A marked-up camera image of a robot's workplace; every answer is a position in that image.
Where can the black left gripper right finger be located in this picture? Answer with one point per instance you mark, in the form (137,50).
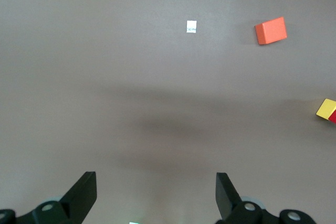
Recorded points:
(231,203)

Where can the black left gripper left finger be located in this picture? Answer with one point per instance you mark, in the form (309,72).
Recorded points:
(76,203)

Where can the red block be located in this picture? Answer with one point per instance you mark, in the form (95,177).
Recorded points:
(333,117)

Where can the yellow block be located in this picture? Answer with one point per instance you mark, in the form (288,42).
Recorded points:
(325,109)

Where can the orange block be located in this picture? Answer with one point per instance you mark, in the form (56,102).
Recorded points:
(271,31)

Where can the small white paper label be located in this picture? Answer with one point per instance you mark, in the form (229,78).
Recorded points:
(191,26)

